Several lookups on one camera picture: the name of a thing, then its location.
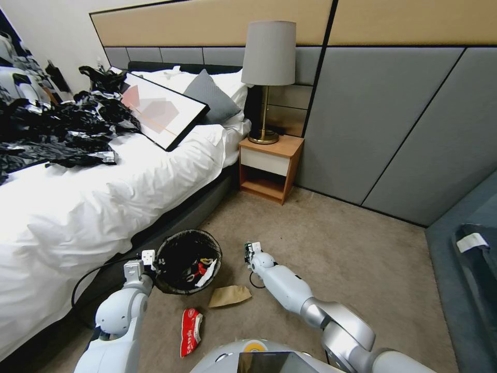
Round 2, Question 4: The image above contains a black round trash bin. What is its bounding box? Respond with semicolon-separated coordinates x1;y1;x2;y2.
155;229;223;296

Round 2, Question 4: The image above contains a brown paper bag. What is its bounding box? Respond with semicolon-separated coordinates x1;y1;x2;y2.
208;284;253;309

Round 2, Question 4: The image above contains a red white wrapper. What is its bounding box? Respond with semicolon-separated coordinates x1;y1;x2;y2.
197;257;217;276

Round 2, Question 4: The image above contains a white paper scrap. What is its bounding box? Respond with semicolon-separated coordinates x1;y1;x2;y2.
195;261;217;288

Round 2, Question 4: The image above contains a crushed red white carton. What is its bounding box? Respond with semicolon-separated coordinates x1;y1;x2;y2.
179;307;206;358

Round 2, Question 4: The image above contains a white duvet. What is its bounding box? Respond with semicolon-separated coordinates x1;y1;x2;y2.
0;121;230;352

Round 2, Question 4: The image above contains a wooden nightstand white drawer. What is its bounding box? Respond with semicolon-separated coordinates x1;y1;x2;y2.
238;134;306;206

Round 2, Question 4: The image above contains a white robot front shell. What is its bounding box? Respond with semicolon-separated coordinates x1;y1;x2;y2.
190;338;331;373

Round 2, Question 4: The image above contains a white mattress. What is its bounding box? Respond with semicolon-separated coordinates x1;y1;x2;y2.
222;116;253;167

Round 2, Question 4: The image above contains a black framed pink picture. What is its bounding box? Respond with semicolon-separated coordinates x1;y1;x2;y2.
107;66;211;153

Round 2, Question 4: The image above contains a grey quilted pillow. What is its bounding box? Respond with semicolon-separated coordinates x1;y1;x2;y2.
182;69;243;125

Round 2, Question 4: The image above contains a black plastic bags pile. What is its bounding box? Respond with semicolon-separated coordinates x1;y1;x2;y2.
0;65;143;188

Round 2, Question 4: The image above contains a white pillow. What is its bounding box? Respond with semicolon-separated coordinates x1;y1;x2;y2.
131;65;203;95
209;69;250;114

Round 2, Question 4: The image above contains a blue grey sofa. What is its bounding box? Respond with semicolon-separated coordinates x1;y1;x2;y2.
425;166;497;373

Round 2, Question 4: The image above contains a grey shade brass lamp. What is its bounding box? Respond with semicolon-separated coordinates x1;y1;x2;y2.
240;20;297;146

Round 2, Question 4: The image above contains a black case white label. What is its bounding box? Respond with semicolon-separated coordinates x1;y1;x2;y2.
451;223;497;313

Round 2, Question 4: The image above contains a black white equipment clutter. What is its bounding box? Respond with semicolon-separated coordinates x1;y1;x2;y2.
0;7;73;108

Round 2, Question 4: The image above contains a dark grey bed frame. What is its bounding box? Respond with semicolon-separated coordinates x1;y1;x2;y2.
0;161;242;362

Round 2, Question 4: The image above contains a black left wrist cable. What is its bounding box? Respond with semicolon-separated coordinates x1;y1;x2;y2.
71;254;145;332

